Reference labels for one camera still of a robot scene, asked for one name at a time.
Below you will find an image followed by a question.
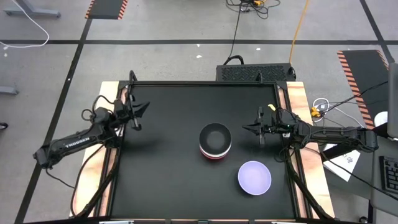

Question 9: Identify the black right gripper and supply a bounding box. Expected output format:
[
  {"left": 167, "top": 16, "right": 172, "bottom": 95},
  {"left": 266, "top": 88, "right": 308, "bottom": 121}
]
[{"left": 242, "top": 107, "right": 292, "bottom": 147}]

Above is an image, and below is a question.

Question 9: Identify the lilac ribbed bowl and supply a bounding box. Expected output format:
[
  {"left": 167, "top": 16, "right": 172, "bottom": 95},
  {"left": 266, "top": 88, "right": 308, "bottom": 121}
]
[{"left": 238, "top": 160, "right": 272, "bottom": 196}]

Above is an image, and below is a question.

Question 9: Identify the white ribbed bowl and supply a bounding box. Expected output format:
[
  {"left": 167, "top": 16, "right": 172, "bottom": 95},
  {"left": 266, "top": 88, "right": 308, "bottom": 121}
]
[{"left": 200, "top": 144, "right": 232, "bottom": 158}]

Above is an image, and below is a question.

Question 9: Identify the black hazard-striped floor mat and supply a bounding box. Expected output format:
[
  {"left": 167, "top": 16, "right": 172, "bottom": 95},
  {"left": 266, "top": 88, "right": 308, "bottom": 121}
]
[
  {"left": 337, "top": 49, "right": 390, "bottom": 121},
  {"left": 85, "top": 0, "right": 129, "bottom": 21}
]

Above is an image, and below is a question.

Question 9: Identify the black aluminium table frame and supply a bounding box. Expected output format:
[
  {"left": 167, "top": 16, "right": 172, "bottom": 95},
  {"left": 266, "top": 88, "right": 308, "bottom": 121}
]
[{"left": 70, "top": 70, "right": 335, "bottom": 224}]

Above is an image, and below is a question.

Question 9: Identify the white coiled cable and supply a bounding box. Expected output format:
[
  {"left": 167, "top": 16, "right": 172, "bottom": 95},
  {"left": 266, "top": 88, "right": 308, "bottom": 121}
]
[{"left": 312, "top": 97, "right": 332, "bottom": 110}]

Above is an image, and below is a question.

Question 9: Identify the black power cable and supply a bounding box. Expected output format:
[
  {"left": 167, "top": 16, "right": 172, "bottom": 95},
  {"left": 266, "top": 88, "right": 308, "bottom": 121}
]
[{"left": 223, "top": 2, "right": 246, "bottom": 66}]

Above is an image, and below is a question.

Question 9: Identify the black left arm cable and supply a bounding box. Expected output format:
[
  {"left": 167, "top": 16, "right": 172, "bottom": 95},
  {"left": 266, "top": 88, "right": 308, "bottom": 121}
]
[{"left": 81, "top": 95, "right": 116, "bottom": 122}]

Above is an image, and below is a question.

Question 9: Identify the white round object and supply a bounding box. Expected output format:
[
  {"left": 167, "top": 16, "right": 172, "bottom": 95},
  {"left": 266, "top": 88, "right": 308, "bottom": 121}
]
[{"left": 374, "top": 111, "right": 389, "bottom": 128}]

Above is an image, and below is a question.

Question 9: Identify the white floor cable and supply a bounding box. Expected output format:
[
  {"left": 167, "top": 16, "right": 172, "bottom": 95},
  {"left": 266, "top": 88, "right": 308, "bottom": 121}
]
[{"left": 0, "top": 0, "right": 50, "bottom": 49}]

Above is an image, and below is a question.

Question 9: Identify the tangled black cable bundle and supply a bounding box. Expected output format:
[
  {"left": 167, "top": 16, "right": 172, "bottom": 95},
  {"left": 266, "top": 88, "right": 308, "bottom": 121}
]
[{"left": 226, "top": 0, "right": 282, "bottom": 19}]

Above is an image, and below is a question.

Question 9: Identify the black ribbed bowl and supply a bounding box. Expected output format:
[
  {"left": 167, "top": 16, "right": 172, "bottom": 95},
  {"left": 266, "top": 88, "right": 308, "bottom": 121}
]
[{"left": 199, "top": 123, "right": 233, "bottom": 156}]

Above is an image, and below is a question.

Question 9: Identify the wooden table board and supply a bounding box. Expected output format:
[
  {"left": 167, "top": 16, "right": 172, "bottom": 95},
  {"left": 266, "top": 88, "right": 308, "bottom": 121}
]
[
  {"left": 68, "top": 81, "right": 121, "bottom": 217},
  {"left": 285, "top": 81, "right": 336, "bottom": 218}
]

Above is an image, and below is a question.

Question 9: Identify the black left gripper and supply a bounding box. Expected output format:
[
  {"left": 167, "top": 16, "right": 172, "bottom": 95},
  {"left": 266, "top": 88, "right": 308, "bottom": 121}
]
[{"left": 113, "top": 93, "right": 150, "bottom": 131}]

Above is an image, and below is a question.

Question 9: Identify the yellow cable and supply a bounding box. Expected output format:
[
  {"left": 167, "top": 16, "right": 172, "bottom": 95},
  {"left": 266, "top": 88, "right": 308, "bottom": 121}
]
[{"left": 289, "top": 0, "right": 311, "bottom": 65}]

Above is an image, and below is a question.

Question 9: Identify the white paper sheet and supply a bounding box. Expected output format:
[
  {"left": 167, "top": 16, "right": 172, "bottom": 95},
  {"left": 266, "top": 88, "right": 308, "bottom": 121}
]
[{"left": 323, "top": 143, "right": 361, "bottom": 183}]

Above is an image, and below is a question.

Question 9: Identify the black computer case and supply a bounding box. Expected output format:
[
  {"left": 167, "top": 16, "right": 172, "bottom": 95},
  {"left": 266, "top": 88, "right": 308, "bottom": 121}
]
[{"left": 216, "top": 63, "right": 297, "bottom": 82}]

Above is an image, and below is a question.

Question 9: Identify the black keyboard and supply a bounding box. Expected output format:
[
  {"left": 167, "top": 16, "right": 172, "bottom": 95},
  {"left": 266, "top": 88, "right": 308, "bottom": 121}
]
[{"left": 379, "top": 155, "right": 398, "bottom": 195}]

